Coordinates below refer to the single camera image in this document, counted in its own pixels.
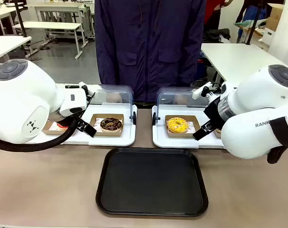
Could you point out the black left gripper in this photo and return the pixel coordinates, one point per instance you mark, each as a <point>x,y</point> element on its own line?
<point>63,117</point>

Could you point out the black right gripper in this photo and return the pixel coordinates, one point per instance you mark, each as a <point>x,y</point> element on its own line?
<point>214,111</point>

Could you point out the red glazed donut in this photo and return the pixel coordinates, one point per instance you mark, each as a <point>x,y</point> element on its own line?
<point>62,125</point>

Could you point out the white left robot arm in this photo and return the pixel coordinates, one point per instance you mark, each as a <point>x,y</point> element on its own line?
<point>22,99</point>

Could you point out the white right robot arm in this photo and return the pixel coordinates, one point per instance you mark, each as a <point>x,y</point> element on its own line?
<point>253,118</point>

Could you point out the yellow donut in box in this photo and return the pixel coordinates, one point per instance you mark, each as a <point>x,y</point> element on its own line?
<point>194,122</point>

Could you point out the sprinkled chocolate donut in box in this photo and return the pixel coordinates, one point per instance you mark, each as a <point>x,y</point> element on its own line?
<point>218,134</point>

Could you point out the chocolate glazed donut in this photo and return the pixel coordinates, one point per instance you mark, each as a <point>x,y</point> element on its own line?
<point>106,127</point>

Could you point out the yellow glazed donut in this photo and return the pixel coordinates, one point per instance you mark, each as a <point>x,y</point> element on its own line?
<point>173,128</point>

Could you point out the black plastic serving tray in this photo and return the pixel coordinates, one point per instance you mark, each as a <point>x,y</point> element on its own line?
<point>151,183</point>

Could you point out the person's right hand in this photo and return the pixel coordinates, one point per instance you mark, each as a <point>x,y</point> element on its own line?
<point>114,97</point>

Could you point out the clear display case lid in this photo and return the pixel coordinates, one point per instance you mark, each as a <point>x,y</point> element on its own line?
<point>172,95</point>
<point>115,95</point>

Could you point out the large white table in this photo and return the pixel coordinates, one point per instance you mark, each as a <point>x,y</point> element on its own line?
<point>239,59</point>

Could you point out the black bag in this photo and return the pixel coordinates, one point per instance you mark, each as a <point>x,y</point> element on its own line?
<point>216,35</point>

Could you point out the person in navy jacket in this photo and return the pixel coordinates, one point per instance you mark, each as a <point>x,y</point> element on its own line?
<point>148,47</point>

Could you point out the white office table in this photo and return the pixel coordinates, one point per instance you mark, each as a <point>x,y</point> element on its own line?
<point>6,46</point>
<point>49,25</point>

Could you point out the white storage box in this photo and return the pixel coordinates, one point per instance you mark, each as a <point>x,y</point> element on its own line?
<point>268,35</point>

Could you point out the black stand pole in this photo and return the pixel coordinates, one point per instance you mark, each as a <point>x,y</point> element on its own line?
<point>253,23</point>
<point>21,21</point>

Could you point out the person in red top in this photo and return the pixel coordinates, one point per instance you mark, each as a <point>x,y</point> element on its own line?
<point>213,9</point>

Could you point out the white office desk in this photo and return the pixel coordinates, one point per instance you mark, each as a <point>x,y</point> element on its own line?
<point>58,6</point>

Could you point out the person in blue clothes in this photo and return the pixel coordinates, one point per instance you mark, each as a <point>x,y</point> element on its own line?
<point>248,9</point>

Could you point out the brown cardboard box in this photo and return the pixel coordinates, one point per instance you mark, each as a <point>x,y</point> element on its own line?
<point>274,16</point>

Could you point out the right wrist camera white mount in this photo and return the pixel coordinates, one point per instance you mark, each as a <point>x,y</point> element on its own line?
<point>201,91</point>

